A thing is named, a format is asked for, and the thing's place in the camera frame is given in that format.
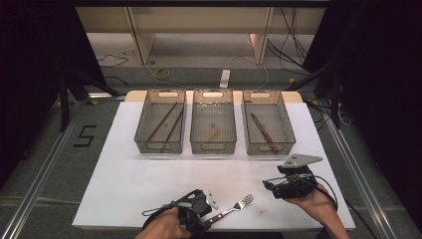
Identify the person's left hand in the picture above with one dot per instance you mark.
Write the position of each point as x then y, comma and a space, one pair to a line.
166, 225

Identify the person's right hand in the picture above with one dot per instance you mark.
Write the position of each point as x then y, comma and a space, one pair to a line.
313, 203

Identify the light wooden shelf unit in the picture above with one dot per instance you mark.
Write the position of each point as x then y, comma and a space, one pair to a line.
199, 20

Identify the yellow tape roll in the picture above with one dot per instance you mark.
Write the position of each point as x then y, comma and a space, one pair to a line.
157, 74

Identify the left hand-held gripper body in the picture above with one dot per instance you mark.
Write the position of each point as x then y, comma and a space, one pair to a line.
197, 204

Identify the black metal stand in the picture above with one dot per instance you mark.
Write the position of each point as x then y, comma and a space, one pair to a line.
335, 99
63, 99

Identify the white power strip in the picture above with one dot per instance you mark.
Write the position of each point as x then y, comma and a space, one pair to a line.
224, 79

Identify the dark brown chopstick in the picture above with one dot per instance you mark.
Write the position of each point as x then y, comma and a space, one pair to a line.
174, 124
162, 121

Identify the aluminium floor rail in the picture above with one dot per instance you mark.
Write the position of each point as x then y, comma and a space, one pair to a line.
358, 179
40, 181

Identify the translucent grey plastic bin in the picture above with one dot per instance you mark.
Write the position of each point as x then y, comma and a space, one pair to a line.
156, 113
213, 113
278, 119

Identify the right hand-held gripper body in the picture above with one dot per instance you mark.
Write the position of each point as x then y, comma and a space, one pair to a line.
298, 186

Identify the white table mat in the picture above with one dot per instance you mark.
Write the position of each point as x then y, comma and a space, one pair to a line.
132, 179

